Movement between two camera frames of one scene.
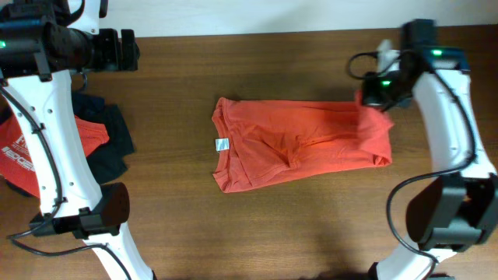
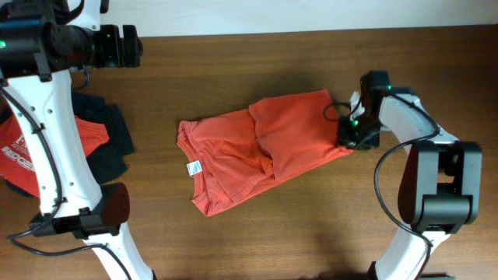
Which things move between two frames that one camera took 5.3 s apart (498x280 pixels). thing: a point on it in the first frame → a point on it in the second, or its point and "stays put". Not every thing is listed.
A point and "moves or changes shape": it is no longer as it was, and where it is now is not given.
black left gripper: x=116 y=60 stays put
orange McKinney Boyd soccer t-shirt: x=258 y=141 moves or changes shape
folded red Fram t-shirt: x=16 y=169 stays put
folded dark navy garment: x=110 y=162 stays put
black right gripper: x=369 y=99 → x=345 y=136
